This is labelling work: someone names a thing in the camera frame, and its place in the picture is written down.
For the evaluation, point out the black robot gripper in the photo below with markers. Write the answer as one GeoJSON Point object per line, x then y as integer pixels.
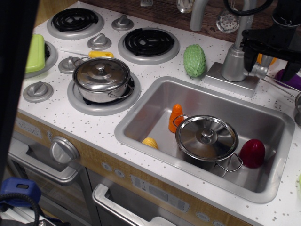
{"type": "Point", "coordinates": [279, 43]}

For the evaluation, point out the silver faucet lever handle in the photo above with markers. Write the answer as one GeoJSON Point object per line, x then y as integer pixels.
{"type": "Point", "coordinates": [260, 70]}

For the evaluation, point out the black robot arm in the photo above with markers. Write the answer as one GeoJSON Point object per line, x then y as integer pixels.
{"type": "Point", "coordinates": [287, 15]}

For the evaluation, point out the orange toy pumpkin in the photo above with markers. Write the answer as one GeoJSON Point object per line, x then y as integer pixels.
{"type": "Point", "coordinates": [259, 59]}

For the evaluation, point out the purple toy eggplant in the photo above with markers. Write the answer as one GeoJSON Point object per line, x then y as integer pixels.
{"type": "Point", "coordinates": [294, 82]}

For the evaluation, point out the silver toy faucet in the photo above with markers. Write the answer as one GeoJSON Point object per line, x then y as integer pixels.
{"type": "Point", "coordinates": [230, 75]}

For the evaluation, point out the hanging slotted steel spoon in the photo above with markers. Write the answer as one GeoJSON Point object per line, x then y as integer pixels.
{"type": "Point", "coordinates": [227, 22]}

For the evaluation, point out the green bumpy toy vegetable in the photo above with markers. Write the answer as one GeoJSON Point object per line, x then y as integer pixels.
{"type": "Point", "coordinates": [194, 60]}

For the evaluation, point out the red toy egg-shaped fruit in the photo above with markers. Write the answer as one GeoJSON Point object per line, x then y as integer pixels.
{"type": "Point", "coordinates": [252, 153]}

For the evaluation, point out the steel pot lid in sink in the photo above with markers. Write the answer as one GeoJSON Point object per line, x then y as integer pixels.
{"type": "Point", "coordinates": [206, 138]}

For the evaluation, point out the orange toy carrot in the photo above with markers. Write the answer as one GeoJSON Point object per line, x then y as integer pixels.
{"type": "Point", "coordinates": [176, 117]}

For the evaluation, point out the steel pot in sink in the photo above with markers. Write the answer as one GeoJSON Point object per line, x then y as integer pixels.
{"type": "Point", "coordinates": [219, 168]}

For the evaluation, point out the back right black burner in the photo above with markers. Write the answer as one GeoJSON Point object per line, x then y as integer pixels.
{"type": "Point", "coordinates": [148, 46]}

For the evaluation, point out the black burner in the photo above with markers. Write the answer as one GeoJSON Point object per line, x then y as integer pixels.
{"type": "Point", "coordinates": [148, 46]}
{"type": "Point", "coordinates": [75, 24]}

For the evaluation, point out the silver sink basin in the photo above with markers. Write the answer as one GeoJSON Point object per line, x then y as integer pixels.
{"type": "Point", "coordinates": [149, 117]}

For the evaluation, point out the yellow toy corn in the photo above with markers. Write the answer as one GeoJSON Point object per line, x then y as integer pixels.
{"type": "Point", "coordinates": [150, 142]}

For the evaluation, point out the silver stove knob back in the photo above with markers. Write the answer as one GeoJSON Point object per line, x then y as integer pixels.
{"type": "Point", "coordinates": [122, 23]}

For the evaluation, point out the silver stove knob middle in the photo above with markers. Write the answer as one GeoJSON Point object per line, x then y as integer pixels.
{"type": "Point", "coordinates": [99, 42]}

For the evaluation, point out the steel pot lid on stove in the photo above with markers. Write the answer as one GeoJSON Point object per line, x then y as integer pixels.
{"type": "Point", "coordinates": [101, 74]}

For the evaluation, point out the steel pot on stove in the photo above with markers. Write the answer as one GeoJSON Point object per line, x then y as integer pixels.
{"type": "Point", "coordinates": [107, 96]}

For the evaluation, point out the back left black burner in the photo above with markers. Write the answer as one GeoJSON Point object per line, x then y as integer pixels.
{"type": "Point", "coordinates": [75, 24]}

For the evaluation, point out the silver oven dial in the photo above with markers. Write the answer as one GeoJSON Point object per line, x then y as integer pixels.
{"type": "Point", "coordinates": [63, 151]}

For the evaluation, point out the green plastic cutting board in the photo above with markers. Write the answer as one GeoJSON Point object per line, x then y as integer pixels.
{"type": "Point", "coordinates": [36, 55]}

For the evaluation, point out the silver stove knob front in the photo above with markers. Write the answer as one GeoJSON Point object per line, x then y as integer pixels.
{"type": "Point", "coordinates": [38, 92]}

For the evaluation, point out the yellow handled toy utensil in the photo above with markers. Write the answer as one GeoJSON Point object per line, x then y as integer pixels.
{"type": "Point", "coordinates": [90, 54]}

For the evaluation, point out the silver dishwasher door handle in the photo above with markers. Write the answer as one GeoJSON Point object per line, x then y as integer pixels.
{"type": "Point", "coordinates": [121, 212]}

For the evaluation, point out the black foreground camera pole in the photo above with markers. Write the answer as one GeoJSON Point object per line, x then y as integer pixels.
{"type": "Point", "coordinates": [17, 18]}

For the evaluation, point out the silver oven door handle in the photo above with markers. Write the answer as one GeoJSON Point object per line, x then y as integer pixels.
{"type": "Point", "coordinates": [18, 153]}

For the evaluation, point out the blue clamp with cable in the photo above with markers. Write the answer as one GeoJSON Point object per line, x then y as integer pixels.
{"type": "Point", "coordinates": [19, 204]}

